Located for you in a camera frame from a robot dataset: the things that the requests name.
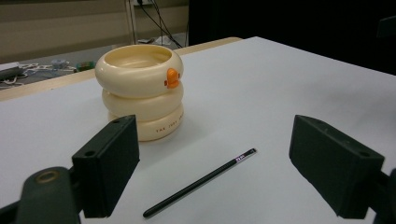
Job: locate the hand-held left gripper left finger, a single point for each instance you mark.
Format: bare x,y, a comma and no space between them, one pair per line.
107,166

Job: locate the cream ringed pen holder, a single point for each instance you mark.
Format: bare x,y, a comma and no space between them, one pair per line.
140,90

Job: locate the white metal stand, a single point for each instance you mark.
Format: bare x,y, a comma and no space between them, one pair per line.
132,21

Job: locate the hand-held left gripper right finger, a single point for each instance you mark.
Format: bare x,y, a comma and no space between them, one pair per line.
334,165

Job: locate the small green box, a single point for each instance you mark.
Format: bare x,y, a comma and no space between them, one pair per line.
85,66

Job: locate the black pencil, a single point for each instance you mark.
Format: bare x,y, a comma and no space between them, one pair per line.
199,183

